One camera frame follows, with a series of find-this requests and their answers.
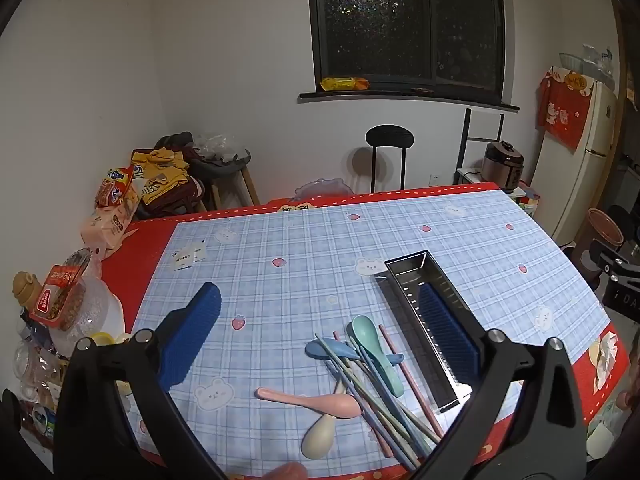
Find blue plaid tablecloth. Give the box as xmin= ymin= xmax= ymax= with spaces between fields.
xmin=99 ymin=182 xmax=632 ymax=480

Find person's left hand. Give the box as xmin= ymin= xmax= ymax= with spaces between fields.
xmin=264 ymin=462 xmax=309 ymax=480

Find blue plaid table mat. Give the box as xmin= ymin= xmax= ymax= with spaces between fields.
xmin=134 ymin=190 xmax=612 ymax=477

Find tan bottle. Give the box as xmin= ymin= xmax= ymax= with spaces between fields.
xmin=12 ymin=270 xmax=44 ymax=312

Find blue chopstick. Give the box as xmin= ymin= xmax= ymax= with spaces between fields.
xmin=327 ymin=360 xmax=401 ymax=458
xmin=350 ymin=380 xmax=426 ymax=463

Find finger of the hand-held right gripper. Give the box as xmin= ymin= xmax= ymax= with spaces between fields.
xmin=590 ymin=240 xmax=640 ymax=282

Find black metal rack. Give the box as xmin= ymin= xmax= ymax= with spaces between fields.
xmin=456 ymin=108 xmax=506 ymax=187

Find clear plastic bag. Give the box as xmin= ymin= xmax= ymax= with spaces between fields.
xmin=192 ymin=132 xmax=242 ymax=162

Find brown trash bin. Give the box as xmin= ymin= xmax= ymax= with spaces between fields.
xmin=572 ymin=207 xmax=627 ymax=287

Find pink plastic spoon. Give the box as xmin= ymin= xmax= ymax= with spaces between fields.
xmin=255 ymin=386 xmax=363 ymax=419

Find red label snack cup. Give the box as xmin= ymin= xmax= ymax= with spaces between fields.
xmin=29 ymin=249 xmax=94 ymax=332

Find brown rice cooker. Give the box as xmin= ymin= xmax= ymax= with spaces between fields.
xmin=480 ymin=140 xmax=526 ymax=194

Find orange snack bag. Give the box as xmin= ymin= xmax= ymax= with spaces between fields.
xmin=94 ymin=164 xmax=142 ymax=212

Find yellow snack packet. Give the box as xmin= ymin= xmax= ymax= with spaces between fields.
xmin=320 ymin=76 xmax=371 ymax=92

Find green plastic spoon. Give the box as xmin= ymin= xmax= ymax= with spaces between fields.
xmin=346 ymin=314 xmax=405 ymax=397

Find beige chopstick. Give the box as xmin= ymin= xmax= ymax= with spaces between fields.
xmin=340 ymin=375 xmax=416 ymax=467
xmin=345 ymin=360 xmax=433 ymax=456

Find clear plastic tray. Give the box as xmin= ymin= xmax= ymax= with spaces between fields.
xmin=293 ymin=177 xmax=352 ymax=202

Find red printed cloth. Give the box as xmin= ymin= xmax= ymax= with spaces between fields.
xmin=537 ymin=67 xmax=599 ymax=151

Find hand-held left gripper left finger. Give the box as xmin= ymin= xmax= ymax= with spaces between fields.
xmin=52 ymin=281 xmax=228 ymax=480

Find pink snack packet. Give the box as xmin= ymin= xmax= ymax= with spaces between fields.
xmin=81 ymin=204 xmax=139 ymax=262

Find black round-back chair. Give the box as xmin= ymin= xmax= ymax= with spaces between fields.
xmin=365 ymin=124 xmax=415 ymax=192

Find pile of yellow and maroon clothes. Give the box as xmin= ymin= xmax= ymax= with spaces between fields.
xmin=131 ymin=132 xmax=207 ymax=217

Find black window sill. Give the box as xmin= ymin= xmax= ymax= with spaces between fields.
xmin=298 ymin=90 xmax=521 ymax=113

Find clear glass jar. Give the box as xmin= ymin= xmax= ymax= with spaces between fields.
xmin=12 ymin=339 xmax=52 ymax=387

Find white refrigerator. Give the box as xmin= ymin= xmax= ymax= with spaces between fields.
xmin=529 ymin=65 xmax=622 ymax=249

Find grey stool with wooden legs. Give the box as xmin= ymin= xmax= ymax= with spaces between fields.
xmin=189 ymin=149 xmax=261 ymax=212

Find blue plastic spoon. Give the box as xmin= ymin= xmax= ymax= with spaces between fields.
xmin=305 ymin=339 xmax=406 ymax=370

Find dark framed window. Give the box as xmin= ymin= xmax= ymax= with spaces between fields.
xmin=306 ymin=0 xmax=511 ymax=106

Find glass bowls on refrigerator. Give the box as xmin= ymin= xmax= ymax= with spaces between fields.
xmin=557 ymin=44 xmax=617 ymax=84

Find stainless steel utensil tray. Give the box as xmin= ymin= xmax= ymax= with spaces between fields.
xmin=375 ymin=249 xmax=475 ymax=413

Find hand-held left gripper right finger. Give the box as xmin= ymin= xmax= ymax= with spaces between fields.
xmin=417 ymin=284 xmax=587 ymax=480

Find clear plastic bowl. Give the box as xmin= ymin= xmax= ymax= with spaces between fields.
xmin=49 ymin=274 xmax=127 ymax=357

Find pink chopstick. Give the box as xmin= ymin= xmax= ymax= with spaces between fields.
xmin=377 ymin=324 xmax=445 ymax=438
xmin=332 ymin=330 xmax=396 ymax=458

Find beige plastic spoon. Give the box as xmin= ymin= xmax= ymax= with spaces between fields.
xmin=300 ymin=379 xmax=348 ymax=461

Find green chopstick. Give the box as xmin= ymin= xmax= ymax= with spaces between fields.
xmin=349 ymin=337 xmax=442 ymax=445
xmin=315 ymin=333 xmax=421 ymax=470

